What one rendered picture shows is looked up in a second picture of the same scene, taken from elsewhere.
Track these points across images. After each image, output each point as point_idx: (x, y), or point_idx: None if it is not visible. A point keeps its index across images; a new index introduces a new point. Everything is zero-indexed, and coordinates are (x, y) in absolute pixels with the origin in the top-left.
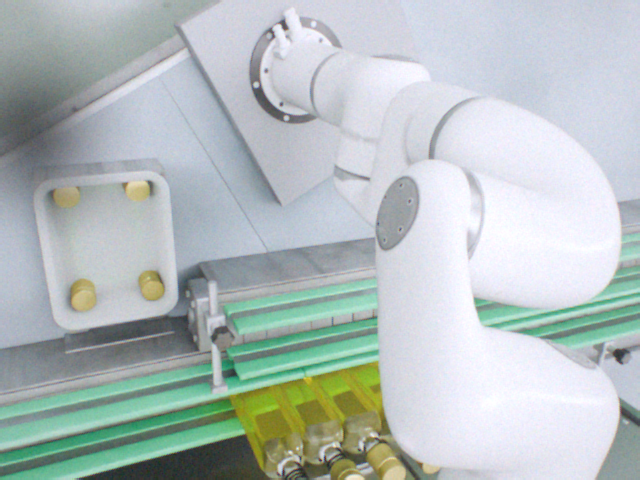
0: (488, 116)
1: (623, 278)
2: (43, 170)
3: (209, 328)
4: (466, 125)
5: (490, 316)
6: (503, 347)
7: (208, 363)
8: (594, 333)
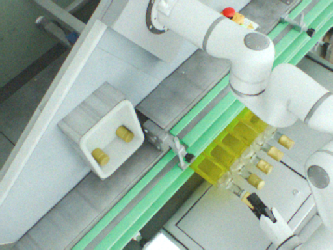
0: (330, 114)
1: None
2: (66, 125)
3: (179, 154)
4: (322, 118)
5: (275, 66)
6: None
7: (166, 152)
8: (313, 38)
